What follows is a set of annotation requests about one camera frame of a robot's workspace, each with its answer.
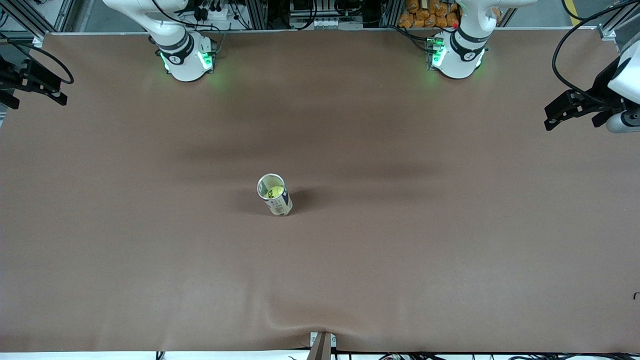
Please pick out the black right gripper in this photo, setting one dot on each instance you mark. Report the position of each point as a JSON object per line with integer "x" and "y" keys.
{"x": 9, "y": 77}

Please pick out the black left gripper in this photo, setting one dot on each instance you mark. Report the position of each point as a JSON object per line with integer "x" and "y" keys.
{"x": 602, "y": 86}

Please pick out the yellow-green tennis ball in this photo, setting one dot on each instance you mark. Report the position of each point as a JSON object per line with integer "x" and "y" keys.
{"x": 275, "y": 192}

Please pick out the blue white tennis ball can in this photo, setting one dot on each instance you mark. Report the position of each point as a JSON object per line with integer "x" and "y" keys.
{"x": 281, "y": 206}

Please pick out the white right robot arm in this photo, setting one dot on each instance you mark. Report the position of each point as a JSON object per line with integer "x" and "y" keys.
{"x": 182, "y": 60}

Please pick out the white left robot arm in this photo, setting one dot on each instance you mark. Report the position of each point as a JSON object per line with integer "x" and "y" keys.
{"x": 462, "y": 60}

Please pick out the bag of orange items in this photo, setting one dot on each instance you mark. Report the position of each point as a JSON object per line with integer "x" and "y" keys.
{"x": 425, "y": 17}

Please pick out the white power strip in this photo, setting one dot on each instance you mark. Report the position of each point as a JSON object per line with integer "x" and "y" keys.
{"x": 220, "y": 15}

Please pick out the grey electronics box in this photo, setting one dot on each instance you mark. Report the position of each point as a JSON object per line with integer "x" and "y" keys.
{"x": 325, "y": 22}

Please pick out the brown table mat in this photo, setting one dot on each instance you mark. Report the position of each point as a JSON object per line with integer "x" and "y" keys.
{"x": 320, "y": 275}

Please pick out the aluminium frame strut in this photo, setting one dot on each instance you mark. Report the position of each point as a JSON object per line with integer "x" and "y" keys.
{"x": 27, "y": 17}
{"x": 607, "y": 31}

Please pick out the aluminium frame profile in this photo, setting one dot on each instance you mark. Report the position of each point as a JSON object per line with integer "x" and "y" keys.
{"x": 391, "y": 12}
{"x": 257, "y": 14}

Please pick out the grey metal mount bracket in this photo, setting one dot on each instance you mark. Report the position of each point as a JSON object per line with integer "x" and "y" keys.
{"x": 322, "y": 347}

